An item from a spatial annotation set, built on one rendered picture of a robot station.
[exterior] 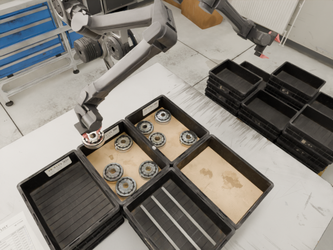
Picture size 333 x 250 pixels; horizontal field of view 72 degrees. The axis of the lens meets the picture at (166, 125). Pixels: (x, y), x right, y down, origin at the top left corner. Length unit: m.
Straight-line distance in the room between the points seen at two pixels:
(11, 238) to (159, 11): 1.23
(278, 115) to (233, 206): 1.28
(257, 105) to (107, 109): 1.37
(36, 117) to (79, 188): 1.67
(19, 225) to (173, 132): 0.93
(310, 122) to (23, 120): 2.75
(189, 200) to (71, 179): 0.61
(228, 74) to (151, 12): 1.65
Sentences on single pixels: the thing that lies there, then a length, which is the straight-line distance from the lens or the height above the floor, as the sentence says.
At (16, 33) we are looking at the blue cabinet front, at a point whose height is 0.69.
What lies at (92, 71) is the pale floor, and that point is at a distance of 3.18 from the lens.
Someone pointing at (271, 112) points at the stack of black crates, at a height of 0.38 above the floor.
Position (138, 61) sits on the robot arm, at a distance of 0.81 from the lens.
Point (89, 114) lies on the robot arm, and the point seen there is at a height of 1.26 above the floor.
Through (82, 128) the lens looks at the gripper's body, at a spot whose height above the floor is 1.14.
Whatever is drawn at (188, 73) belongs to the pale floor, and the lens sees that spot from 3.08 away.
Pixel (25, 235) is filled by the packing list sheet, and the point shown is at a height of 0.70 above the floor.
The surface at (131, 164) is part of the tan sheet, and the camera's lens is 1.27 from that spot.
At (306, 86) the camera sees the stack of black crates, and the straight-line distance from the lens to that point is 2.57.
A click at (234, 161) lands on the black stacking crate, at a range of 1.28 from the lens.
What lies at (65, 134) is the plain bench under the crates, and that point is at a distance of 1.64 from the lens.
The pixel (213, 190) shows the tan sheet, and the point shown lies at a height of 0.83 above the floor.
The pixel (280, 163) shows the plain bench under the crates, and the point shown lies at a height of 0.70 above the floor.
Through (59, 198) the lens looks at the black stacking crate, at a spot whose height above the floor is 0.83.
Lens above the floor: 1.94
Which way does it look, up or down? 52 degrees down
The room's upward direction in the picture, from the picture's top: 3 degrees clockwise
